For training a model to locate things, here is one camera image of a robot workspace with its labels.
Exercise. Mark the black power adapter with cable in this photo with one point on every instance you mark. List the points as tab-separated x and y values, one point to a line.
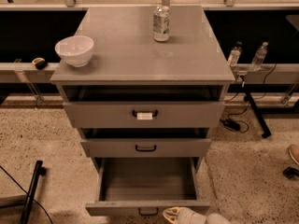
232	122

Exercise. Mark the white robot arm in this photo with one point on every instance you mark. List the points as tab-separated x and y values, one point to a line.
215	218

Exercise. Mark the green white drink can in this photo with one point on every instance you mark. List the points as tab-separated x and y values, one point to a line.
161	19

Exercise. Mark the grey bottom drawer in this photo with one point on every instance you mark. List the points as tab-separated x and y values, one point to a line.
145	187

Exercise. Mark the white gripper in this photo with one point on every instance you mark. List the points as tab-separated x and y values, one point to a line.
192	216

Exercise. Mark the black stand leg right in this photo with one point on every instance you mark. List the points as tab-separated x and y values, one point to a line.
258	114

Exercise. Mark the black stand leg left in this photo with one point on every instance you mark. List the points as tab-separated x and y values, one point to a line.
38	171

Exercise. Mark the grey top drawer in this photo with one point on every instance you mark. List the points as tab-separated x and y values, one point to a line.
144	114

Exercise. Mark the clear water bottle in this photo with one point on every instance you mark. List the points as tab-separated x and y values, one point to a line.
235	54
259	57

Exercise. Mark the right clear water bottle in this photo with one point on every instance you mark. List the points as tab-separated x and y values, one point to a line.
259	57

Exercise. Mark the white bowl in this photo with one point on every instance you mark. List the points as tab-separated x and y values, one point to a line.
76	50

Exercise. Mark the black object on floor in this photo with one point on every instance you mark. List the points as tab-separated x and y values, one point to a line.
290	172

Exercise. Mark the left clear water bottle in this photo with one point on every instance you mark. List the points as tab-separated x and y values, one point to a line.
235	54

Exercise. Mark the grey drawer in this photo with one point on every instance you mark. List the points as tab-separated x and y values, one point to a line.
145	187
147	148
144	114

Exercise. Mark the yellow black tape measure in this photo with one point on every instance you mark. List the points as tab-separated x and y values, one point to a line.
39	63

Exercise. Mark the grey middle drawer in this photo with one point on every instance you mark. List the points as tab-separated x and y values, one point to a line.
147	148

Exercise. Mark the grey drawer cabinet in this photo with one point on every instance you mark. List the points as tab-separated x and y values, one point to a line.
128	65

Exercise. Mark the black stand leg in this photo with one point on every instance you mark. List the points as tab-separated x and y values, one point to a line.
38	171
258	114

